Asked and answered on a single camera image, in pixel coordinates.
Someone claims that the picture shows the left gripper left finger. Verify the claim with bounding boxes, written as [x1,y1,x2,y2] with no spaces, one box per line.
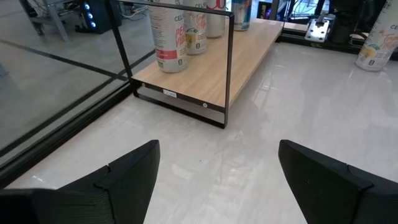
[0,139,161,224]

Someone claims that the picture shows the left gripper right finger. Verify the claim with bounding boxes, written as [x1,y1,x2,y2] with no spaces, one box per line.
[277,139,398,224]

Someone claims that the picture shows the Celsius Peach Vibe can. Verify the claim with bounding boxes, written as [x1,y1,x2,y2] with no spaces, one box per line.
[148,0,188,74]

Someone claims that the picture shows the Celsius Tropical Vibe can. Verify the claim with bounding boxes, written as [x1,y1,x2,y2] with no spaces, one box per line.
[182,0,208,56]
[354,0,398,72]

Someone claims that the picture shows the silver Diet Coke can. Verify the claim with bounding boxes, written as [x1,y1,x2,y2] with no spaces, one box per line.
[205,0,227,39]

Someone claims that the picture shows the blue silver Red Bull can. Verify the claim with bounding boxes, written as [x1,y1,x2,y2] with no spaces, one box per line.
[230,0,252,32]

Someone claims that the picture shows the silver metal mounting plate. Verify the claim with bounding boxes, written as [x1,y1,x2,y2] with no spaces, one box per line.
[303,17,331,43]

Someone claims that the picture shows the black computer with blue lights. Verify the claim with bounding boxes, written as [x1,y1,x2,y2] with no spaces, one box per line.
[76,0,121,34]

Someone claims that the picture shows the grey metal stand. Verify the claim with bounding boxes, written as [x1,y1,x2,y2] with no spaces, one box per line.
[18,0,71,43]

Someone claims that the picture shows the black metal table frame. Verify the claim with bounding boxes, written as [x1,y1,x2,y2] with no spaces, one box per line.
[0,18,398,189]

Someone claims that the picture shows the wooden shelf with black frame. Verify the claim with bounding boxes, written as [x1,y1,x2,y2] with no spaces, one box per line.
[104,0,284,130]

